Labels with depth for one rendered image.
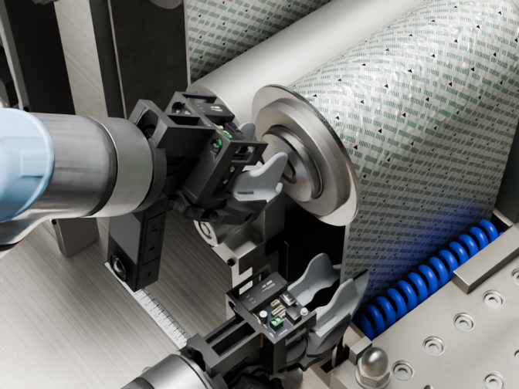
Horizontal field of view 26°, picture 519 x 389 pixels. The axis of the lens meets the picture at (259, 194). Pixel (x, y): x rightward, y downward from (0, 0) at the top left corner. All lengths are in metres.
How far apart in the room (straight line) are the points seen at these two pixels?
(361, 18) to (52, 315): 0.51
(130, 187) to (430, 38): 0.36
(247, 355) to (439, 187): 0.26
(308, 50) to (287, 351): 0.30
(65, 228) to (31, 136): 0.60
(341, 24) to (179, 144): 0.35
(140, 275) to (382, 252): 0.30
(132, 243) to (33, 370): 0.44
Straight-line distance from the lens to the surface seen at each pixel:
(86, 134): 0.80
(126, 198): 0.83
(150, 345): 1.33
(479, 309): 1.22
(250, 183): 0.96
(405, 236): 1.16
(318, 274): 1.12
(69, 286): 1.38
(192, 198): 0.90
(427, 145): 1.05
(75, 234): 1.38
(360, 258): 1.11
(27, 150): 0.76
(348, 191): 0.99
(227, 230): 1.06
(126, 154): 0.82
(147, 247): 0.92
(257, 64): 1.13
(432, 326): 1.20
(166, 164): 0.86
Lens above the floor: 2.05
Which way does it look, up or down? 53 degrees down
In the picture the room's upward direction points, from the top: straight up
